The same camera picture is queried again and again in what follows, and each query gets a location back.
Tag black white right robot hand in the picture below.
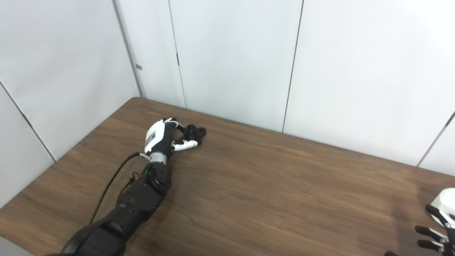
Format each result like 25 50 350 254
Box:
385 204 455 256

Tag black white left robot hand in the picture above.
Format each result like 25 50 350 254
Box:
144 118 198 157

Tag round white plastic piece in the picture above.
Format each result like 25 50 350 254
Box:
429 188 455 218

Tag black plastic holder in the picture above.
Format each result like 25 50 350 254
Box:
177 124 207 146

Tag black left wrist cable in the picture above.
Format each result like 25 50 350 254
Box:
89 152 151 224

